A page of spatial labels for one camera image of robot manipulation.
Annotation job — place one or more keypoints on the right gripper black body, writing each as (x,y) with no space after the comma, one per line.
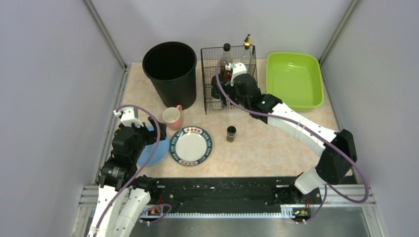
(224,90)

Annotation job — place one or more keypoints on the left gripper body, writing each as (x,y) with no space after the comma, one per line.
(156,128)

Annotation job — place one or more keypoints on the spice jar black lid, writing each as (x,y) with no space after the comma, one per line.
(215,93)
(214,81)

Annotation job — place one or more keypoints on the clear glass bottle gold cap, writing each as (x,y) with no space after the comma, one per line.
(247,54)

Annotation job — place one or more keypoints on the dark sauce bottle black cap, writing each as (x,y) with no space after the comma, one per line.
(227,56)

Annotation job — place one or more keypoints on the small dark spice jar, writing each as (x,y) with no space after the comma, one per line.
(231,132)

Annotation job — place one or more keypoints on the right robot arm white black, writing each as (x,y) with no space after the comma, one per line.
(336,149)

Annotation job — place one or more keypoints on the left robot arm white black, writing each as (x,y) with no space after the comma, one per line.
(122,195)

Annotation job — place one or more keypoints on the pink ceramic mug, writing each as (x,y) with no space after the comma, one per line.
(173,117)

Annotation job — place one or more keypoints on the blue plastic plate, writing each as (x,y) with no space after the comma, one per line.
(158,155)

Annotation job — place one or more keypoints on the white plate with blue rim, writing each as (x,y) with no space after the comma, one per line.
(191,146)

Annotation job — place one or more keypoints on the green plastic basin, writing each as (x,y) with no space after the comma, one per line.
(296,79)

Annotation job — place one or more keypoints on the black plastic waste bin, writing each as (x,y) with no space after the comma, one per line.
(171,68)

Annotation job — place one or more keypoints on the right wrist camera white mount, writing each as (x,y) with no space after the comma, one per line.
(235,70)

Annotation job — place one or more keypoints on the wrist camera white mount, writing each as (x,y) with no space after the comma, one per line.
(235,70)
(129,117)

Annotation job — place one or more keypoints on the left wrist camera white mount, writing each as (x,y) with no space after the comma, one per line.
(129,117)

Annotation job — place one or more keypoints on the black wire mesh rack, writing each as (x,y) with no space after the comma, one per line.
(209,59)

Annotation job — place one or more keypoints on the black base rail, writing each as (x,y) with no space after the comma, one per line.
(229,196)

